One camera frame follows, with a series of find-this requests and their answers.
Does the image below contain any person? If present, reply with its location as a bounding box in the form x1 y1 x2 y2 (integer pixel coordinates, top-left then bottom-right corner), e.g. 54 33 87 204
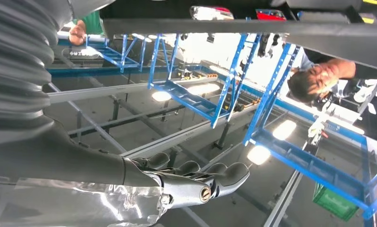
68 11 105 46
287 58 377 145

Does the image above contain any grey overhead rail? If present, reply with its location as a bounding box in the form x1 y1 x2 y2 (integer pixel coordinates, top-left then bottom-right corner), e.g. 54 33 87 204
119 105 261 159
47 77 219 105

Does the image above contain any blue overhead rail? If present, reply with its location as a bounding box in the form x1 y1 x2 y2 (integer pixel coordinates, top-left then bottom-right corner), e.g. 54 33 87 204
47 64 208 79

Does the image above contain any blue metal shelf rack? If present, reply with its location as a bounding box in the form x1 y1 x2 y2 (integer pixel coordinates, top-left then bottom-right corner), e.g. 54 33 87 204
85 34 145 73
243 43 377 220
147 33 263 130

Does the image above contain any ceiling light panel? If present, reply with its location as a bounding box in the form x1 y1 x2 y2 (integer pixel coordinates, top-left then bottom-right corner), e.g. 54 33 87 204
247 145 272 166

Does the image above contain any green plastic crate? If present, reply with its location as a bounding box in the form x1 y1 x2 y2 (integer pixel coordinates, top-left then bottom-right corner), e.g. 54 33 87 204
312 183 360 222

